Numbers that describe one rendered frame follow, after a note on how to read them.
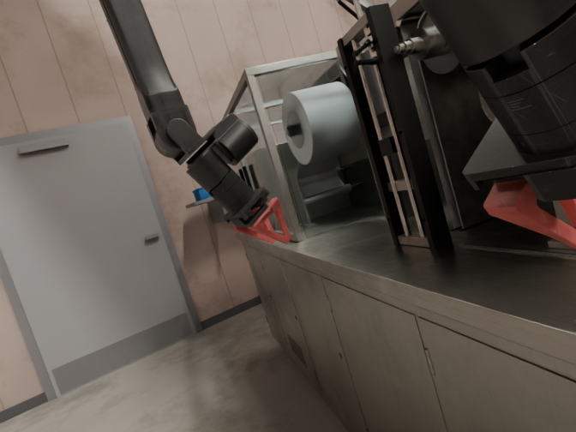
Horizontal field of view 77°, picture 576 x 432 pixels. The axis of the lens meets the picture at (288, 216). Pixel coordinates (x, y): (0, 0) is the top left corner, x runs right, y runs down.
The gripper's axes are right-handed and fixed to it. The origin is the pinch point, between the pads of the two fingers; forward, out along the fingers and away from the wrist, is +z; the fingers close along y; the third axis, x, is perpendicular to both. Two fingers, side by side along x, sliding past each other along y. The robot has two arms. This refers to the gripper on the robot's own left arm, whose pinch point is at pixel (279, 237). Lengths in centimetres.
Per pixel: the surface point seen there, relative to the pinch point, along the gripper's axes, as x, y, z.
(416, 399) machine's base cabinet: 4, 3, 51
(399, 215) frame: -29.2, 9.3, 24.6
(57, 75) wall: -59, 307, -147
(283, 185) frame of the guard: -38, 68, 11
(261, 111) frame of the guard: -52, 68, -14
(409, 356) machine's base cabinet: -1.8, 0.9, 40.6
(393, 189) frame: -32.5, 8.8, 18.6
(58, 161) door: -5, 302, -94
